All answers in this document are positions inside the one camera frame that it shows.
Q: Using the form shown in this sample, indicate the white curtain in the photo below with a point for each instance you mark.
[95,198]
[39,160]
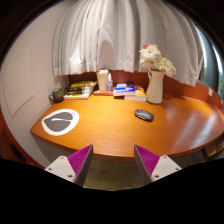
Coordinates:
[123,36]

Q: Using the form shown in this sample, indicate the cream ceramic vase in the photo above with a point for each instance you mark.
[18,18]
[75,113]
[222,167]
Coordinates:
[155,88]

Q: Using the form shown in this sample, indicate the dark grey computer mouse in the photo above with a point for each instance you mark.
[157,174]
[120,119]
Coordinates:
[144,115]

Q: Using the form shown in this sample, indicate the window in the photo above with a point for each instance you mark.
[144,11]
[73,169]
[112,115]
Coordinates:
[211,66]

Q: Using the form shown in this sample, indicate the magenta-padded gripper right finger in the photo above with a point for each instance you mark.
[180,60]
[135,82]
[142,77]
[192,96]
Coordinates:
[164,165]

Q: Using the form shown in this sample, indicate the flat red book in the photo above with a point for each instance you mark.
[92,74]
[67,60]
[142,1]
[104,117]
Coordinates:
[101,93]

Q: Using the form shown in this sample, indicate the dark green mug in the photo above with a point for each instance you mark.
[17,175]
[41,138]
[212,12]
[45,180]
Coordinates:
[58,94]

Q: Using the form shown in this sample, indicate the white and grey mouse pad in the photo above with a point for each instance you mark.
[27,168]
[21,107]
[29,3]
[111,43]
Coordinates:
[60,122]

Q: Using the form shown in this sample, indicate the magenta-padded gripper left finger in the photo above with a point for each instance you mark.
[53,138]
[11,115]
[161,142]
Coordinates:
[61,166]

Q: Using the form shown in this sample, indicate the cream lidded cup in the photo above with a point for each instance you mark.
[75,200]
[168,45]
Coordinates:
[102,80]

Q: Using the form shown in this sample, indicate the yellow and white book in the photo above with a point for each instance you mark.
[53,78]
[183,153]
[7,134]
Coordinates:
[76,96]

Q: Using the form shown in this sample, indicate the white flower bouquet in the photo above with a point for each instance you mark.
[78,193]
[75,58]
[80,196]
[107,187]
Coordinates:
[153,58]

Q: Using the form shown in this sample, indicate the yellow and black book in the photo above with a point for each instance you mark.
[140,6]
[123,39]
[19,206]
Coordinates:
[83,84]

